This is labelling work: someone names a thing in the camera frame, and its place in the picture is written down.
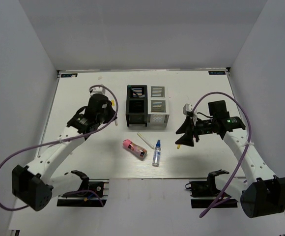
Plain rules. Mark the corner label sticker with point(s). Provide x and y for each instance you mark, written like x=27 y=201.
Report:
x=69 y=75
x=217 y=72

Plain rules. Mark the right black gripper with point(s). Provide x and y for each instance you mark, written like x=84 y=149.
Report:
x=188 y=126

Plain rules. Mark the pink cap candy tube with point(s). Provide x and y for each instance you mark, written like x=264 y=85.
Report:
x=135 y=149

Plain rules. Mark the pale yellow cap marker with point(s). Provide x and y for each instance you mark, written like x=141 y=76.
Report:
x=146 y=141

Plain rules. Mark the white slotted pen holder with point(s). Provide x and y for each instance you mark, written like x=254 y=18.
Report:
x=158 y=106

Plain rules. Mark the black slotted pen holder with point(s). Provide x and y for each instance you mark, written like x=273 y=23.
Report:
x=136 y=108

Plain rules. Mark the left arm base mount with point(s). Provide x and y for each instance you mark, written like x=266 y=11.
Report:
x=95 y=194

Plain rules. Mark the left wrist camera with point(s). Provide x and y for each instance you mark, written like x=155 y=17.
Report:
x=97 y=90

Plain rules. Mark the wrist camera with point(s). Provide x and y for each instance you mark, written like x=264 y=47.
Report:
x=97 y=90
x=188 y=108

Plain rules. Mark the white marker yellow cap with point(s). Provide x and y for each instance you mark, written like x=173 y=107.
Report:
x=115 y=108

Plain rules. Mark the left corner label sticker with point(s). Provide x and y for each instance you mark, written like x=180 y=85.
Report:
x=69 y=75

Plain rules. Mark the blue spray bottle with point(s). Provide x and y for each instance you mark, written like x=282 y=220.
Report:
x=157 y=154

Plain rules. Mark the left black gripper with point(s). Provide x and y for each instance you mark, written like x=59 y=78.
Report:
x=113 y=115

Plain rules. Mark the right corner label sticker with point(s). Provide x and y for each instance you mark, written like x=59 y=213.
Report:
x=217 y=72

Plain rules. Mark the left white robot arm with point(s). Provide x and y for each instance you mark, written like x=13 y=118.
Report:
x=34 y=184

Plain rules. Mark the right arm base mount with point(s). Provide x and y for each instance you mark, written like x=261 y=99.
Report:
x=202 y=196

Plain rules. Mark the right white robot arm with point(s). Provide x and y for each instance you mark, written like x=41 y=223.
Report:
x=263 y=192

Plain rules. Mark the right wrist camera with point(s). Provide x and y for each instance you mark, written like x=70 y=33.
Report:
x=188 y=108

